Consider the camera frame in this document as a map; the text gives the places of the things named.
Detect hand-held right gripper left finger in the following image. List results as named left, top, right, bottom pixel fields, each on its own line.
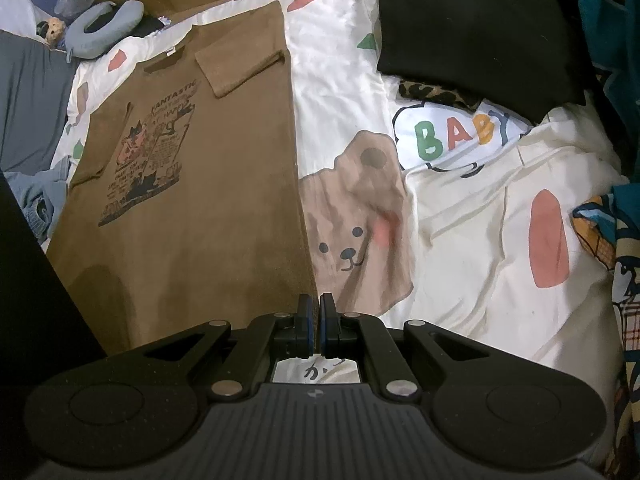
left=144, top=295, right=317, bottom=401

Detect teddy bear toy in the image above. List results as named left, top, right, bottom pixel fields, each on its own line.
left=36, top=17, right=67, bottom=48

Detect bear print blanket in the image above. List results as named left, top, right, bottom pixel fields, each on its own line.
left=47, top=0, right=631, bottom=466

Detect teal cartoon print cloth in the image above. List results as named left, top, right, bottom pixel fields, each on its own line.
left=570, top=0, right=640, bottom=480

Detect black cloth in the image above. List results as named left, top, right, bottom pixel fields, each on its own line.
left=127, top=15, right=168, bottom=41

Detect grey neck pillow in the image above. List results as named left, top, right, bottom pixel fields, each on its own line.
left=65, top=0, right=145, bottom=61

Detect folded black garment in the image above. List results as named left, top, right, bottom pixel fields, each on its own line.
left=376, top=0, right=587, bottom=126

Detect white curtain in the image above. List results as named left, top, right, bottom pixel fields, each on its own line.
left=0, top=0, right=46, bottom=38

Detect brown printed t-shirt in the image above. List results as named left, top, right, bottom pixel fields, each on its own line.
left=46, top=1, right=321, bottom=361

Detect light blue jeans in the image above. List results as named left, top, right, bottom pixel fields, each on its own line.
left=5, top=155, right=71, bottom=241

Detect leopard print cloth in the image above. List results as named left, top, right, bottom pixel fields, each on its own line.
left=397, top=79, right=486, bottom=111

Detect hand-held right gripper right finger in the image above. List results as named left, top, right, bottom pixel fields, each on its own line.
left=319, top=293, right=488, bottom=402

